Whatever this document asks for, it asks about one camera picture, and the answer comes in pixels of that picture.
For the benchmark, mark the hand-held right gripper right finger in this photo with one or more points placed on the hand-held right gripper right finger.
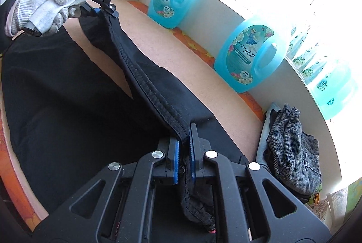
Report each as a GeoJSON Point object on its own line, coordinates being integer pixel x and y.
{"type": "Point", "coordinates": [193, 158]}

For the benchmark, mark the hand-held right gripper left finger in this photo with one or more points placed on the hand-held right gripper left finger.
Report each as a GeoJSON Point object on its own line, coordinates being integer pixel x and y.
{"type": "Point", "coordinates": [174, 161]}

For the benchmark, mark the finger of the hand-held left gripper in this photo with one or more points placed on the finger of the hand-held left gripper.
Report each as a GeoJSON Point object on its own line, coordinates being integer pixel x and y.
{"type": "Point", "coordinates": [93, 10]}
{"type": "Point", "coordinates": [112, 10]}

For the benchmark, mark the black pants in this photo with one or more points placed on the black pants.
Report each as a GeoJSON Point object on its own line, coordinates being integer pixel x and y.
{"type": "Point", "coordinates": [70, 90]}

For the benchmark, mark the person's left hand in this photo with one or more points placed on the person's left hand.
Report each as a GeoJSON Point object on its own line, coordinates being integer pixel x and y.
{"type": "Point", "coordinates": [48, 8]}

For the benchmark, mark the orange patterned sheet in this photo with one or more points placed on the orange patterned sheet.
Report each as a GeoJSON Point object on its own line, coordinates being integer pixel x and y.
{"type": "Point", "coordinates": [195, 42]}

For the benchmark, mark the grey tweed garment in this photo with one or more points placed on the grey tweed garment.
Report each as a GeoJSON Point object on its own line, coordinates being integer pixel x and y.
{"type": "Point", "coordinates": [291, 141]}

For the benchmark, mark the small amber jar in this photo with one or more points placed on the small amber jar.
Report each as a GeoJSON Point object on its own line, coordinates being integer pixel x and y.
{"type": "Point", "coordinates": [316, 199]}

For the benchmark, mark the patterned paper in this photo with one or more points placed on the patterned paper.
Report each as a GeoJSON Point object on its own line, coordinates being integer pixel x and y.
{"type": "Point", "coordinates": [336, 203]}

